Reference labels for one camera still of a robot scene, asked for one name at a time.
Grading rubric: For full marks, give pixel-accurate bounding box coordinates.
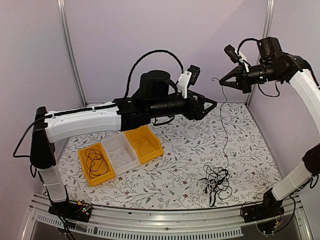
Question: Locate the near yellow plastic bin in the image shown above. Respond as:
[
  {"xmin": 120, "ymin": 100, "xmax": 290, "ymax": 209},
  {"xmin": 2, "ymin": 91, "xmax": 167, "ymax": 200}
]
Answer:
[{"xmin": 78, "ymin": 142, "xmax": 116, "ymax": 187}]

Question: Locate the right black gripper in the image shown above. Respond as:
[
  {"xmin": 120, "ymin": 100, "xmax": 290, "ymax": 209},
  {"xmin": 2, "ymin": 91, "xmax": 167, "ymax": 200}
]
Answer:
[{"xmin": 220, "ymin": 62, "xmax": 283, "ymax": 94}]

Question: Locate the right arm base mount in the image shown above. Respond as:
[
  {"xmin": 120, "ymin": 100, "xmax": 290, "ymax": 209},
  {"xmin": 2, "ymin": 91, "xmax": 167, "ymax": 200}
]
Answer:
[{"xmin": 240, "ymin": 189, "xmax": 285, "ymax": 235}]

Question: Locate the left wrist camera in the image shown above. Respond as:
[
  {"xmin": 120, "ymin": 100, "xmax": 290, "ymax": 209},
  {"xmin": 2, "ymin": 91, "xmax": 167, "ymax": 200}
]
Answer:
[{"xmin": 176, "ymin": 65, "xmax": 201, "ymax": 99}]

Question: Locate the right aluminium frame post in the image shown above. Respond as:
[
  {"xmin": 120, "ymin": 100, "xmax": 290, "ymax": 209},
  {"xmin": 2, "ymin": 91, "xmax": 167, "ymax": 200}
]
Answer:
[{"xmin": 246, "ymin": 0, "xmax": 275, "ymax": 106}]

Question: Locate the thin black cable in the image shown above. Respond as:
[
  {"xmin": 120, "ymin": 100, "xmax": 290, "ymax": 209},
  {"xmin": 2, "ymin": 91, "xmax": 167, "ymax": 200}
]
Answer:
[{"xmin": 84, "ymin": 148, "xmax": 110, "ymax": 180}]

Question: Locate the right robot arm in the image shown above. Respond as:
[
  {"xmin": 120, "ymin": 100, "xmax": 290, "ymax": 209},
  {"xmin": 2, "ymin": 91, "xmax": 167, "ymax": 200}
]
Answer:
[{"xmin": 219, "ymin": 37, "xmax": 320, "ymax": 218}]

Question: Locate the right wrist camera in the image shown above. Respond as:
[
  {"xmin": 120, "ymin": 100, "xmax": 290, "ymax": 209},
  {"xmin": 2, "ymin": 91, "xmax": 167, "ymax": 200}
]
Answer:
[{"xmin": 224, "ymin": 44, "xmax": 250, "ymax": 72}]

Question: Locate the left aluminium frame post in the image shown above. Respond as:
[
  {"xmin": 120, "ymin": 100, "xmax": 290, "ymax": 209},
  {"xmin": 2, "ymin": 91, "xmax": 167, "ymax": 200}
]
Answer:
[{"xmin": 56, "ymin": 0, "xmax": 88, "ymax": 106}]

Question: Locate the floral table cloth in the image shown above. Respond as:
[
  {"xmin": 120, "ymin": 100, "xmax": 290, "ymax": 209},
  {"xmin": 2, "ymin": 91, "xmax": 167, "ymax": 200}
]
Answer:
[{"xmin": 58, "ymin": 103, "xmax": 281, "ymax": 210}]

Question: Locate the yellow plastic bin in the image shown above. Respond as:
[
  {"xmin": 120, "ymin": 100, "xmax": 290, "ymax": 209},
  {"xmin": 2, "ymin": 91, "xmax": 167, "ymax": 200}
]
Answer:
[
  {"xmin": 78, "ymin": 142, "xmax": 116, "ymax": 187},
  {"xmin": 124, "ymin": 125, "xmax": 164, "ymax": 165}
]

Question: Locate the white translucent plastic bin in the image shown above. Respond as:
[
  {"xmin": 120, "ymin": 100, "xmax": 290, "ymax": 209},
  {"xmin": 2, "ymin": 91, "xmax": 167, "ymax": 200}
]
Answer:
[{"xmin": 101, "ymin": 134, "xmax": 141, "ymax": 176}]

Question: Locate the aluminium frame post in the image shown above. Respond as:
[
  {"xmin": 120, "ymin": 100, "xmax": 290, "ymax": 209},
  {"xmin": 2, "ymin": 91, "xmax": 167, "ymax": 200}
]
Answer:
[
  {"xmin": 56, "ymin": 0, "xmax": 88, "ymax": 106},
  {"xmin": 246, "ymin": 0, "xmax": 275, "ymax": 106}
]

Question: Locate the tangled black cable pile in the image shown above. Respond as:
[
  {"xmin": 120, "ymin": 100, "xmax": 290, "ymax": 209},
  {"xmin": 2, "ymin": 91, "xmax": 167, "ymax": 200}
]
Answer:
[{"xmin": 197, "ymin": 163, "xmax": 233, "ymax": 208}]

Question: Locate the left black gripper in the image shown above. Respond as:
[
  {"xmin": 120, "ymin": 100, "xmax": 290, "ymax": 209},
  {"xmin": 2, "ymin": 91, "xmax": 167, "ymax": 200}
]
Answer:
[{"xmin": 148, "ymin": 90, "xmax": 218, "ymax": 121}]

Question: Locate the far yellow plastic bin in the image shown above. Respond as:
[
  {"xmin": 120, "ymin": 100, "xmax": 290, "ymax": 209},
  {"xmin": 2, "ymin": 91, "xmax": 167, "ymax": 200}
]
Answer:
[{"xmin": 124, "ymin": 125, "xmax": 164, "ymax": 165}]

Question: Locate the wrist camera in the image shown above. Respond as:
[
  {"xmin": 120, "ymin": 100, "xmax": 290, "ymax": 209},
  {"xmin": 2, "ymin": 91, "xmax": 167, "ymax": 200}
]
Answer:
[
  {"xmin": 176, "ymin": 65, "xmax": 201, "ymax": 99},
  {"xmin": 224, "ymin": 44, "xmax": 250, "ymax": 72}
]

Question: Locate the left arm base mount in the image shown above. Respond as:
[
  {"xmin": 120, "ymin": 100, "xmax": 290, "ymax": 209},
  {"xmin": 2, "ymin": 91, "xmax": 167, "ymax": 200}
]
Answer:
[{"xmin": 47, "ymin": 186, "xmax": 92, "ymax": 223}]

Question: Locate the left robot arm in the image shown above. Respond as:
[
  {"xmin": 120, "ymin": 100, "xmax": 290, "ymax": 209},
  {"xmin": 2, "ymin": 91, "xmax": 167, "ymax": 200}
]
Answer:
[{"xmin": 27, "ymin": 65, "xmax": 217, "ymax": 217}]

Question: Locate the front aluminium rail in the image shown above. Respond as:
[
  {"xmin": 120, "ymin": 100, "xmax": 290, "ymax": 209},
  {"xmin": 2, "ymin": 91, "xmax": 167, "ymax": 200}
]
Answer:
[{"xmin": 21, "ymin": 194, "xmax": 314, "ymax": 240}]

